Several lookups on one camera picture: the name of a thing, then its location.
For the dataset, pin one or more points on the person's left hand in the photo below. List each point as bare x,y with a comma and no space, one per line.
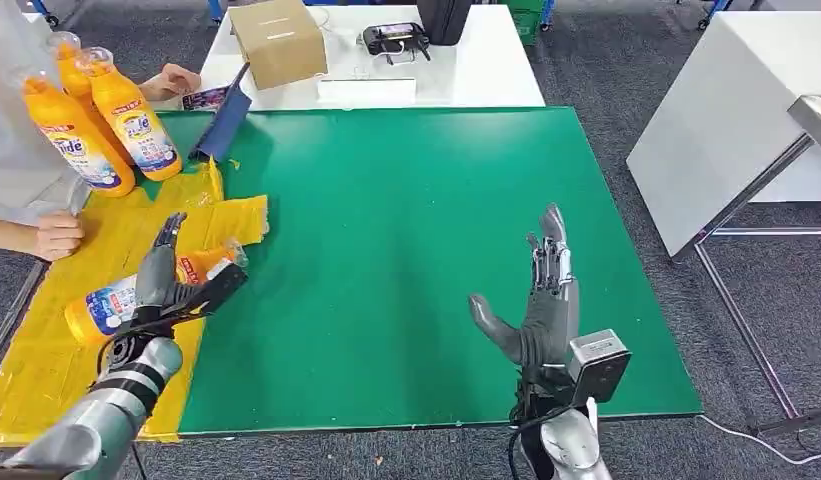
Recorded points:
171,83

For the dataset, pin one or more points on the person's right hand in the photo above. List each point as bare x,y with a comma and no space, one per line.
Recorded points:
57,235

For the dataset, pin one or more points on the robot left hand grey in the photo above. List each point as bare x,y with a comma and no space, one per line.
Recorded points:
155,278

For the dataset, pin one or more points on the robot right hand grey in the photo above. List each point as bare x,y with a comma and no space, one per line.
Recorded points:
549,318

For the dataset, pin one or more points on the orange drink bottle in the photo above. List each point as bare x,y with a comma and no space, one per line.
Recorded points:
105,311
138,126
72,76
79,146

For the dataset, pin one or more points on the robot left arm silver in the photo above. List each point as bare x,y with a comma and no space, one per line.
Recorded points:
105,411

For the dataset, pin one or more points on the smartphone with lit screen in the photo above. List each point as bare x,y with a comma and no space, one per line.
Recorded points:
204,99

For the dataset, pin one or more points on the blue folding tablet cover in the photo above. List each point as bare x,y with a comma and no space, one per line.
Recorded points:
223,119

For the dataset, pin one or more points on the person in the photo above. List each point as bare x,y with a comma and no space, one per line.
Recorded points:
12,166

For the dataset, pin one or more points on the blue metal leg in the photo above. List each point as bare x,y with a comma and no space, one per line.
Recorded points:
216,9
548,12

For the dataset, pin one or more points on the brown cardboard box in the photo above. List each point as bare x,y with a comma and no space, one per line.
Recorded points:
277,43

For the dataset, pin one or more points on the yellow sheet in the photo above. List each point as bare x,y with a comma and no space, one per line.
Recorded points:
52,358

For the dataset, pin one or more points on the green mat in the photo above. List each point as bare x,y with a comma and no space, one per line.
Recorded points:
397,232

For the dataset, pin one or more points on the flat white box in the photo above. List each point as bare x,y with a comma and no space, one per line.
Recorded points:
366,91

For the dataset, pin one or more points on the black handheld controller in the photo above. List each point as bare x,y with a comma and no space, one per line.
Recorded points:
395,40

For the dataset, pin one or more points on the white side table top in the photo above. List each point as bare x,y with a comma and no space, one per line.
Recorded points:
734,112

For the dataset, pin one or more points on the black bag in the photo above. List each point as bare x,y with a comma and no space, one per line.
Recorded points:
444,20

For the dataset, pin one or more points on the green crate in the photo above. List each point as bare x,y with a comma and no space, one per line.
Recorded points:
526,22

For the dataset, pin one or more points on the grey metal bench corner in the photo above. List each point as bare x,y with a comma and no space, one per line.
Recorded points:
817,119

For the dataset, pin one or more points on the blue leg with castor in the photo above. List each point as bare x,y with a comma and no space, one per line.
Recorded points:
715,10

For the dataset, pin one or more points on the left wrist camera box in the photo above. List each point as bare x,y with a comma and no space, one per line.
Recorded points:
211,291

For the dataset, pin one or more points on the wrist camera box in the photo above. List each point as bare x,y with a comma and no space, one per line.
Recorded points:
211,291
599,371

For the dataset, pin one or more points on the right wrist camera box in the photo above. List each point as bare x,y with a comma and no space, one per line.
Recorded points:
599,371

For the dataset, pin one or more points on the grey metal table rail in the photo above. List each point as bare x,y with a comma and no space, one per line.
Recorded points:
12,318

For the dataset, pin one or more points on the steel side table frame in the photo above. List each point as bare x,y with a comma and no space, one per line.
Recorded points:
748,331

